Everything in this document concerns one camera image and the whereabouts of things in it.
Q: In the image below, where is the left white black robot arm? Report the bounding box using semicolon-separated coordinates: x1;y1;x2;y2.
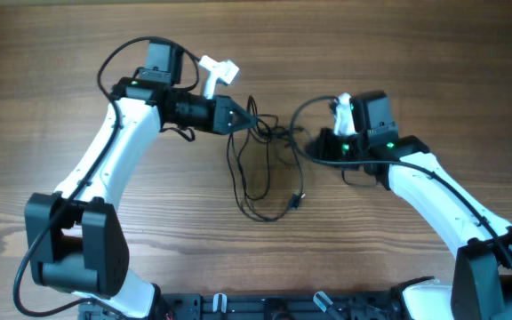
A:
18;36;256;319

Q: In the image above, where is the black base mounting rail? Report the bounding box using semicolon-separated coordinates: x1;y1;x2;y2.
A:
76;291;399;320

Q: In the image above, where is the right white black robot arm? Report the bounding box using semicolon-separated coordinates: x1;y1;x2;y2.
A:
304;91;512;319

